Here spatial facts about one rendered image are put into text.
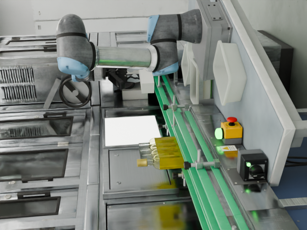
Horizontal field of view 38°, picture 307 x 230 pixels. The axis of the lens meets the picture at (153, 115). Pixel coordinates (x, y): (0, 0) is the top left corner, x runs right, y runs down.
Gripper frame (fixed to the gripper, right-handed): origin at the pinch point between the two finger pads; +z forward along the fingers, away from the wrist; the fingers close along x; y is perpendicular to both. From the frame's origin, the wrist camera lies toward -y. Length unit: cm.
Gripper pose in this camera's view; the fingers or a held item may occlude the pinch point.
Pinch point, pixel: (143, 73)
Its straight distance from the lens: 225.0
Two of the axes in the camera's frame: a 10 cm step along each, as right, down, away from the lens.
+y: -1.0, -6.5, 7.5
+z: 9.9, -0.5, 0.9
